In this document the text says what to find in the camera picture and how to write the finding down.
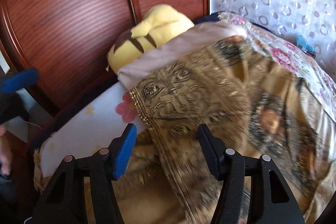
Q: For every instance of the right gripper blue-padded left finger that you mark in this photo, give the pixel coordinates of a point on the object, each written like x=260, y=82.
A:
x=63, y=200

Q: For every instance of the red wooden headboard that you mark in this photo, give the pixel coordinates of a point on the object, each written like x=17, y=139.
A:
x=67, y=40

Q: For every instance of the person's hand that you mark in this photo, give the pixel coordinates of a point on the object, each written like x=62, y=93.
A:
x=6, y=155

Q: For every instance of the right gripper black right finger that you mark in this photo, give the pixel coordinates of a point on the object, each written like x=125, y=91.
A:
x=271, y=199

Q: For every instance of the white floral bed sheet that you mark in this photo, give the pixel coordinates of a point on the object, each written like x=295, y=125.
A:
x=93, y=128

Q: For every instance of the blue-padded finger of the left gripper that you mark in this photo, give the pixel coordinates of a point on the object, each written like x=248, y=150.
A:
x=11, y=83

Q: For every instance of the yellow Pikachu plush toy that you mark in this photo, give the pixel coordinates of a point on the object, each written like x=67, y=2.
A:
x=159, y=25

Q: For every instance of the floral quilt bedspread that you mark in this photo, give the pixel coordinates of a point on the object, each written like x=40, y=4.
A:
x=289, y=57

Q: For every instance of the dark blue blanket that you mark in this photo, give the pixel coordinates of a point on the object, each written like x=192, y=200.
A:
x=214, y=17

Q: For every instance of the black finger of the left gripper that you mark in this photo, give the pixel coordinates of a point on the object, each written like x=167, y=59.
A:
x=11, y=106

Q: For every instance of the beige pillow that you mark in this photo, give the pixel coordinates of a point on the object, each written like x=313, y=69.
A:
x=194, y=39

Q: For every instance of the gold patterned blouse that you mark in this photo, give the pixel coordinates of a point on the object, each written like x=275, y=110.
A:
x=247, y=100

